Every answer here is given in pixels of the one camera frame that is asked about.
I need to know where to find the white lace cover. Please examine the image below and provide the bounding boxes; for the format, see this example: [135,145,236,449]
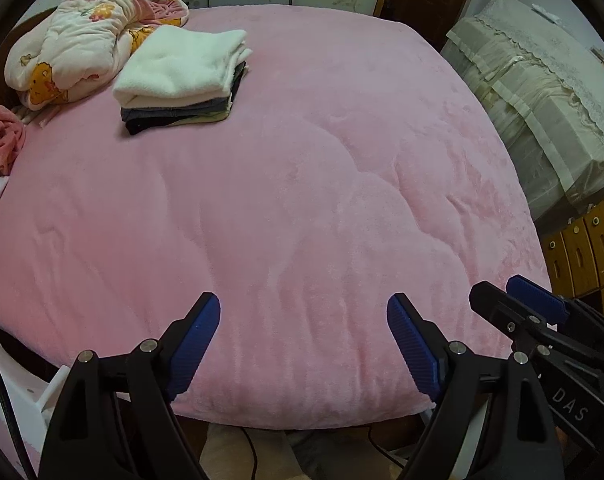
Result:
[474,0,604,157]

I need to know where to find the wooden drawer cabinet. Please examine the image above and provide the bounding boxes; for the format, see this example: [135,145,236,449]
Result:
[539,195,604,302]

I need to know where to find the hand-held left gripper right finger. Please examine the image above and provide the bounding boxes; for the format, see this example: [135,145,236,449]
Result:
[386,292,567,480]

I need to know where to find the white fluffy coat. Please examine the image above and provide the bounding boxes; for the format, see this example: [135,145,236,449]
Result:
[113,25,253,109]

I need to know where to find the cartoon print quilt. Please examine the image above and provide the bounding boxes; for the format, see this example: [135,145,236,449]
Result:
[4,0,191,111]

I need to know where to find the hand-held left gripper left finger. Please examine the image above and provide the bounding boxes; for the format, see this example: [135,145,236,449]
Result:
[38,291,221,480]

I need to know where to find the folded cream garment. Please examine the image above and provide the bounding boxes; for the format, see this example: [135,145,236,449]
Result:
[169,110,231,127]

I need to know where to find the cloth-covered furniture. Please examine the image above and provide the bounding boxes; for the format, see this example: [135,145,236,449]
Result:
[441,0,604,222]

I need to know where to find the folded black garment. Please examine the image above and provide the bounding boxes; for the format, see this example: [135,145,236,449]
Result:
[126,112,183,136]

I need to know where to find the pink fleece blanket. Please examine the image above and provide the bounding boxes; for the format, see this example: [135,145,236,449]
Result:
[0,4,553,432]

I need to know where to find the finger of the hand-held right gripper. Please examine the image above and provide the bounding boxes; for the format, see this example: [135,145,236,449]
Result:
[469,281,604,377]
[506,274,604,357]

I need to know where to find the crumpled pink garment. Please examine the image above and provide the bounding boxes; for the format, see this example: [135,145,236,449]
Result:
[0,104,28,177]

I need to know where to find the striped cloth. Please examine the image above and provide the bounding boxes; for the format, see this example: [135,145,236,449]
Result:
[19,104,59,130]

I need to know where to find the white plastic box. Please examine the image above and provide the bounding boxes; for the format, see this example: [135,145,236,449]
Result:
[0,322,78,413]

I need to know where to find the folded blue jeans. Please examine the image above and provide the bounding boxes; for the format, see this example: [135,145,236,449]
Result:
[121,62,248,122]

